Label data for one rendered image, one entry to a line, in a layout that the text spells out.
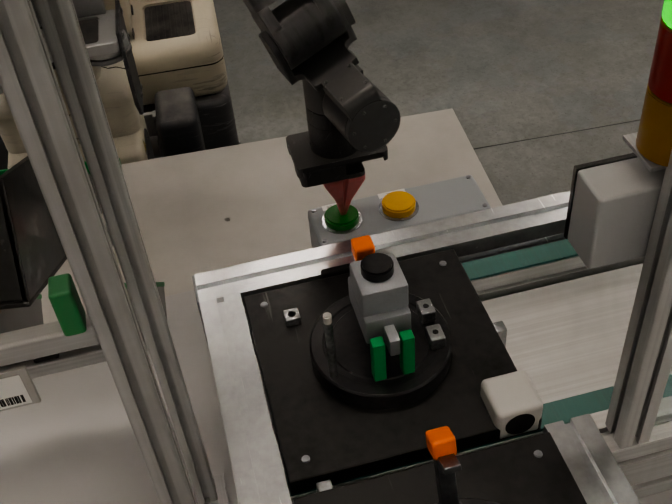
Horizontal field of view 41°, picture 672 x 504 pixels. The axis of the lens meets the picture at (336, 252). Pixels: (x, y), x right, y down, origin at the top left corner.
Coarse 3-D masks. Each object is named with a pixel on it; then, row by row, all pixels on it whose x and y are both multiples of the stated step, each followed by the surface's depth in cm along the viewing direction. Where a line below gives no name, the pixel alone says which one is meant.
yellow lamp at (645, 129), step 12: (648, 96) 60; (648, 108) 60; (660, 108) 59; (648, 120) 60; (660, 120) 59; (648, 132) 61; (660, 132) 60; (636, 144) 63; (648, 144) 61; (660, 144) 60; (648, 156) 62; (660, 156) 61
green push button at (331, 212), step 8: (328, 208) 105; (336, 208) 105; (352, 208) 105; (328, 216) 104; (336, 216) 104; (344, 216) 104; (352, 216) 104; (328, 224) 104; (336, 224) 103; (344, 224) 103; (352, 224) 103
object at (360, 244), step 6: (354, 240) 85; (360, 240) 85; (366, 240) 85; (354, 246) 85; (360, 246) 85; (366, 246) 85; (372, 246) 85; (354, 252) 85; (360, 252) 84; (366, 252) 85; (372, 252) 85; (354, 258) 86; (360, 258) 85
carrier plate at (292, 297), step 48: (288, 288) 96; (336, 288) 96; (432, 288) 95; (288, 336) 91; (480, 336) 89; (288, 384) 87; (480, 384) 85; (288, 432) 82; (336, 432) 82; (384, 432) 82; (480, 432) 81; (528, 432) 83; (288, 480) 79; (336, 480) 80
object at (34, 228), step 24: (24, 168) 51; (0, 192) 47; (24, 192) 50; (0, 216) 48; (24, 216) 50; (48, 216) 54; (0, 240) 48; (24, 240) 50; (48, 240) 54; (0, 264) 49; (24, 264) 49; (48, 264) 53; (0, 288) 49; (24, 288) 49
